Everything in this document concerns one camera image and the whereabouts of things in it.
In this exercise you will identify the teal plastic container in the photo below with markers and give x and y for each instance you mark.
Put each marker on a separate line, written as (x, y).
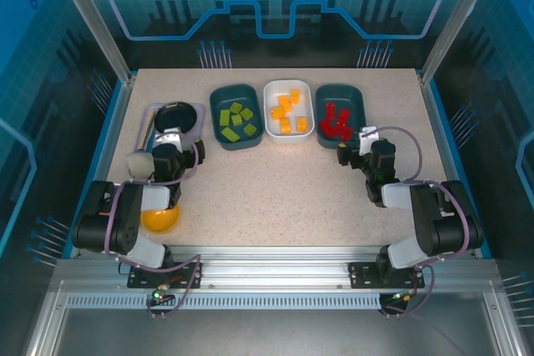
(356, 101)
(217, 97)

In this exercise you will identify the medium green lego brick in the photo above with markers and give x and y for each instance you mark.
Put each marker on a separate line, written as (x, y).
(225, 116)

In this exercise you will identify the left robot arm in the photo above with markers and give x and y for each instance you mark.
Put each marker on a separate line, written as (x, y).
(125, 214)

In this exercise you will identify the white plastic container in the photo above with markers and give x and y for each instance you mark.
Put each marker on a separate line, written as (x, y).
(306, 108)

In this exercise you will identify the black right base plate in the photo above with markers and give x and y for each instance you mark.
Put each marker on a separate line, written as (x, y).
(361, 274)

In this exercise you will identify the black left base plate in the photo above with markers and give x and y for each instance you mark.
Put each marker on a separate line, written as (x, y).
(137, 279)

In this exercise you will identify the yellow lego brick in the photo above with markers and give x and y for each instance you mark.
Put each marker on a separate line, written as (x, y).
(295, 96)
(284, 102)
(285, 125)
(301, 124)
(278, 113)

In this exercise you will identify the silver metal rod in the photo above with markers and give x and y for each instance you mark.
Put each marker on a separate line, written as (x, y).
(147, 133)

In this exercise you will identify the small green lego brick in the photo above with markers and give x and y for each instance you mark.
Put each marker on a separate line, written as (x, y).
(237, 106)
(249, 130)
(236, 120)
(246, 113)

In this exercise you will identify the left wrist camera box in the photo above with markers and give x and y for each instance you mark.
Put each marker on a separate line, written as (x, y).
(170, 140)

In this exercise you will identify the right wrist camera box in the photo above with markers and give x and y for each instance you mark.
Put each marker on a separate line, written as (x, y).
(369, 138)

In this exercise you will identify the aluminium side rail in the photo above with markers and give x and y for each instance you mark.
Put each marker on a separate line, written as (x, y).
(113, 143)
(443, 143)

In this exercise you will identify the yellow bowl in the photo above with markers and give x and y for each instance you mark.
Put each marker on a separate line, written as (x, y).
(160, 222)

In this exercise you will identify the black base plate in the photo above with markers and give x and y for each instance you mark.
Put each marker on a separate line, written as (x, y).
(361, 274)
(137, 279)

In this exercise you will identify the lavender tray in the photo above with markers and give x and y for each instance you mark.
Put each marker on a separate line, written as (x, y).
(201, 116)

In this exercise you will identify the aluminium frame post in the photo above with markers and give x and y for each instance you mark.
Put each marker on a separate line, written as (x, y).
(455, 18)
(94, 18)

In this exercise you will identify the small red lego brick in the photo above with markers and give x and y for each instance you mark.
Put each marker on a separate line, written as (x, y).
(325, 126)

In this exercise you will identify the aluminium mounting rail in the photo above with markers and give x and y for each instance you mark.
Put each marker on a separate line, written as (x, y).
(271, 264)

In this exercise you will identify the long green lego brick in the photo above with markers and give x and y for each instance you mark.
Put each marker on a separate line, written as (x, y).
(229, 134)

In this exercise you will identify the grey metal shelf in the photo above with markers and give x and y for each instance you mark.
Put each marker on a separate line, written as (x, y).
(271, 335)

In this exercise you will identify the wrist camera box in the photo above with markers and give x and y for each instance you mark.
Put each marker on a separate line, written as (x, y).
(369, 138)
(170, 140)

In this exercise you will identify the black bowl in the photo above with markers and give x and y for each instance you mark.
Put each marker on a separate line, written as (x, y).
(175, 116)

